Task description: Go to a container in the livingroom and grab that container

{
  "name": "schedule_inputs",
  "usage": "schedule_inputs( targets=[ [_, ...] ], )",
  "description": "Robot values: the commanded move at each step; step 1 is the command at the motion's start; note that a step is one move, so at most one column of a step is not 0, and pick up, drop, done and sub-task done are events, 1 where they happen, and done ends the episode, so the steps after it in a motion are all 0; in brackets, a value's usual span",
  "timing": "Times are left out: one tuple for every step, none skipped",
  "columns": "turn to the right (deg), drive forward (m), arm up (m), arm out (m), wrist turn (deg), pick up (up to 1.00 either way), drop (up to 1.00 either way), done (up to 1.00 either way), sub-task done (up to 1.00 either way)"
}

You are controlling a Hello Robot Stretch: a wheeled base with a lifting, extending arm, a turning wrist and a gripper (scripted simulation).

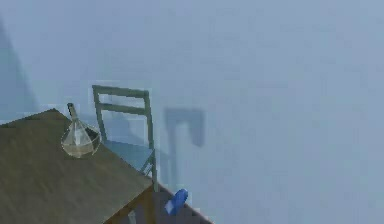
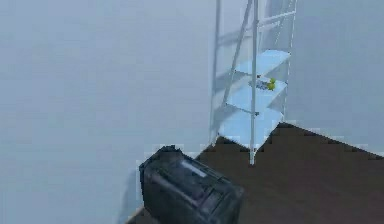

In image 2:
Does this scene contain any white shelf unit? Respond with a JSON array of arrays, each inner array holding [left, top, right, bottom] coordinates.
[[208, 0, 299, 167]]

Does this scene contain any black bin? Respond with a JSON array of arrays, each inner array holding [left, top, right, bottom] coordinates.
[[138, 144, 246, 224]]

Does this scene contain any yellow and white small object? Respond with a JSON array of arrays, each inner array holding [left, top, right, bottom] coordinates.
[[248, 75, 277, 92]]

